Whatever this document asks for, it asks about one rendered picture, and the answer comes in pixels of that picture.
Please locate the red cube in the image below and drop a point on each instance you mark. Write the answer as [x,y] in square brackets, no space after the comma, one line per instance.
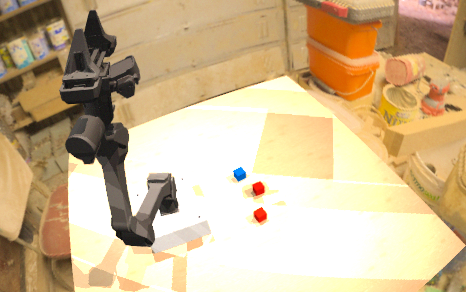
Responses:
[260,215]
[258,188]

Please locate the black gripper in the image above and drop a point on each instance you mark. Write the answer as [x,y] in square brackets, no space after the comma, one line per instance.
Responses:
[82,80]

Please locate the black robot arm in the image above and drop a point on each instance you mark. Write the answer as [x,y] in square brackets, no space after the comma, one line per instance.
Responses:
[94,136]

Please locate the blue cube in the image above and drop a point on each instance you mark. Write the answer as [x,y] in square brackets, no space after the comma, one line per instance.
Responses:
[239,174]

